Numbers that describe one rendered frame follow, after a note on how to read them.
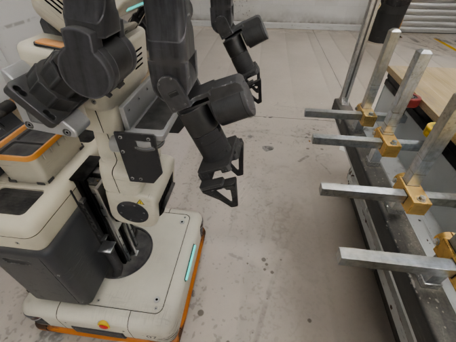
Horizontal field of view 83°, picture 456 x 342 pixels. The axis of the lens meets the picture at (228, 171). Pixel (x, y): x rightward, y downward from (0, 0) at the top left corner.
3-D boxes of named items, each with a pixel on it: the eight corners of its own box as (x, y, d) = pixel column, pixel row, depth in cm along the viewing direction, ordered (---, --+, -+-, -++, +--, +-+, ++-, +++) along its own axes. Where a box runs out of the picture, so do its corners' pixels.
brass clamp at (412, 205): (404, 214, 76) (412, 202, 73) (388, 182, 86) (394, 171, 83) (426, 216, 75) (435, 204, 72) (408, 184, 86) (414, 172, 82)
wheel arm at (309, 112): (304, 119, 118) (305, 110, 115) (303, 115, 121) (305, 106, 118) (404, 125, 114) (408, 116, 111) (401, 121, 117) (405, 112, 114)
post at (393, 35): (351, 138, 126) (392, 29, 95) (349, 134, 129) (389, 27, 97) (358, 138, 126) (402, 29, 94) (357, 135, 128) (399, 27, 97)
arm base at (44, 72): (49, 63, 49) (-1, 89, 40) (70, 36, 45) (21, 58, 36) (89, 99, 53) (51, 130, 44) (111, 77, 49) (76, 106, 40)
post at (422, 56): (365, 172, 108) (422, 50, 76) (362, 167, 110) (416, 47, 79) (374, 172, 107) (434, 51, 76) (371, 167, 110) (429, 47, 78)
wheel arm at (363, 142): (311, 146, 98) (313, 136, 95) (310, 141, 100) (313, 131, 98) (433, 155, 94) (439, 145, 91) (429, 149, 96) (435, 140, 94)
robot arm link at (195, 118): (179, 99, 47) (169, 112, 42) (212, 85, 44) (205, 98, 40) (197, 130, 50) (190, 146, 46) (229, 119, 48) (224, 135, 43)
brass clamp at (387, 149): (380, 157, 93) (385, 145, 90) (369, 136, 103) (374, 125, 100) (397, 158, 93) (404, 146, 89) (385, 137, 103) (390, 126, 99)
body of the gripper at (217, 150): (239, 142, 53) (225, 110, 49) (233, 173, 45) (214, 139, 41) (212, 150, 55) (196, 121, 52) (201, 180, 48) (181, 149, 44)
